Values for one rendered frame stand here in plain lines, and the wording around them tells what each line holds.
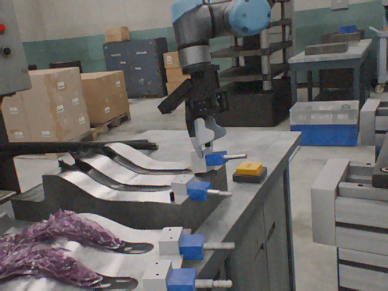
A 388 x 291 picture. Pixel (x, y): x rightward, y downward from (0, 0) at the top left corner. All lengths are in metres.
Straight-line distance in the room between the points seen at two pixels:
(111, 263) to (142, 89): 7.42
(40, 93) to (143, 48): 3.54
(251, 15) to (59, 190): 0.59
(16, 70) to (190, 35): 0.88
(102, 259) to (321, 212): 0.38
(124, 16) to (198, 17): 7.82
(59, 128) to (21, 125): 0.49
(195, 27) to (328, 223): 0.53
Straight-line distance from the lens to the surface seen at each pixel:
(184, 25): 0.95
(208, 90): 0.94
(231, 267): 1.10
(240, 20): 0.83
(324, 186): 0.62
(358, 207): 0.62
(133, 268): 0.73
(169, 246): 0.74
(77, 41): 9.56
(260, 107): 4.91
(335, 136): 4.10
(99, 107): 5.54
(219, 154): 0.95
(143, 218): 0.91
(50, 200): 1.07
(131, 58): 8.12
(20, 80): 1.68
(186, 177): 0.90
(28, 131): 5.04
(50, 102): 4.75
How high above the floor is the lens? 1.23
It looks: 15 degrees down
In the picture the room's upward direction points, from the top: 6 degrees counter-clockwise
